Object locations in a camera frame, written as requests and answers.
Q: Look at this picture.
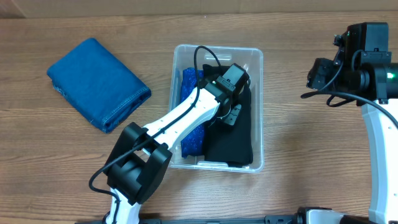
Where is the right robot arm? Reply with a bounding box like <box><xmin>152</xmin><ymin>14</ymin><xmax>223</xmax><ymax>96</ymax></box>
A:
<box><xmin>292</xmin><ymin>22</ymin><xmax>397</xmax><ymax>224</ymax></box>

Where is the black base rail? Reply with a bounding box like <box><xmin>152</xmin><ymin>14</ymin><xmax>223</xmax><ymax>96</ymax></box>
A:
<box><xmin>74</xmin><ymin>207</ymin><xmax>352</xmax><ymax>224</ymax></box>

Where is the teal towel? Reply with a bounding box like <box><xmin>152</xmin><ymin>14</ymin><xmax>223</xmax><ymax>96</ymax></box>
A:
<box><xmin>47</xmin><ymin>38</ymin><xmax>151</xmax><ymax>133</ymax></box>

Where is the black cloth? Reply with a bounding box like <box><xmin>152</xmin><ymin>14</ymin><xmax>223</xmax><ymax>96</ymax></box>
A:
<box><xmin>203</xmin><ymin>64</ymin><xmax>229</xmax><ymax>78</ymax></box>
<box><xmin>202</xmin><ymin>86</ymin><xmax>253</xmax><ymax>167</ymax></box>

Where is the clear plastic container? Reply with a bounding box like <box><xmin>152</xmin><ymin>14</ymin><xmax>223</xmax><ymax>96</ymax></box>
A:
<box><xmin>169</xmin><ymin>44</ymin><xmax>264</xmax><ymax>173</ymax></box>

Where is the blue glitter cloth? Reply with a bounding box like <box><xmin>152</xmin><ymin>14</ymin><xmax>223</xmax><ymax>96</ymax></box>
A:
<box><xmin>180</xmin><ymin>67</ymin><xmax>205</xmax><ymax>158</ymax></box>

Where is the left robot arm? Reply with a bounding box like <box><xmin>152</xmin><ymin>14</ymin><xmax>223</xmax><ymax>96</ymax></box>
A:
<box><xmin>103</xmin><ymin>63</ymin><xmax>250</xmax><ymax>223</ymax></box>

